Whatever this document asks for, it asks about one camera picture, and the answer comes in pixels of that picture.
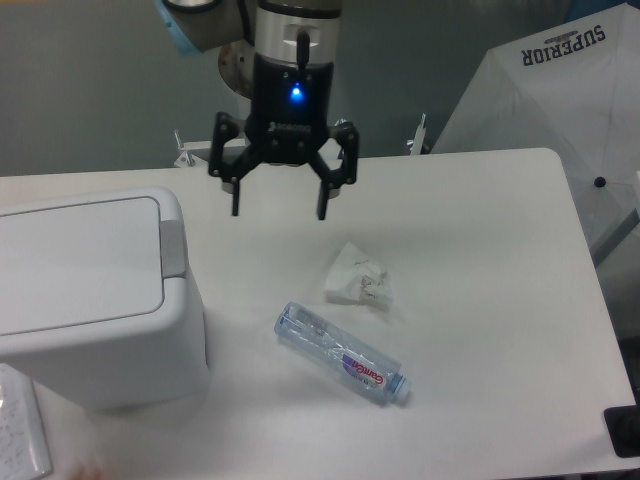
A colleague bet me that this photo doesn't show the white umbrella with blue text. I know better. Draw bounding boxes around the white umbrella with blue text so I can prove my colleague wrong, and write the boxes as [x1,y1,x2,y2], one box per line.
[433,3,639,244]

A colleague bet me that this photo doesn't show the white robot pedestal with brackets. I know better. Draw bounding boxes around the white robot pedestal with brackets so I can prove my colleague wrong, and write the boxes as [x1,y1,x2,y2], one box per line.
[172,39,429,169]

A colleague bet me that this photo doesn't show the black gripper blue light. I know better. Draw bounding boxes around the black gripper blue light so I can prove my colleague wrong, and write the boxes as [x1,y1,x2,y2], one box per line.
[208,54,360,220]

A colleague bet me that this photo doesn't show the crumpled white tissue paper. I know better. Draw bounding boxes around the crumpled white tissue paper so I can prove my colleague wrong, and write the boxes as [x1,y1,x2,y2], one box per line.
[324,242,394,310]

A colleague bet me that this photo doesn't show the white notepad with writing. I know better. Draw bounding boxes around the white notepad with writing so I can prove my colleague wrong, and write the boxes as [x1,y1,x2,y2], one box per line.
[1,364,53,479]

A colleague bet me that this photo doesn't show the white push-top trash can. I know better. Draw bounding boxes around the white push-top trash can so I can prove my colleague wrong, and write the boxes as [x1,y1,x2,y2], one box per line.
[1,187,210,410]

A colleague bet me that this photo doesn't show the black device at table edge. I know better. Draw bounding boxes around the black device at table edge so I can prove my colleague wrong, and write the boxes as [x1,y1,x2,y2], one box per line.
[604,405,639,458]

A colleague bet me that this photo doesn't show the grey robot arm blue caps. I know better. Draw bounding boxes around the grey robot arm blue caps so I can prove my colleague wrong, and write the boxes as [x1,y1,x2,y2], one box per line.
[157,1,359,219]

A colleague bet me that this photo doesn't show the clear plastic water bottle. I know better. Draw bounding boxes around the clear plastic water bottle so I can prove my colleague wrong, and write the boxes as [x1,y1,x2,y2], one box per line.
[274,302,411,405]

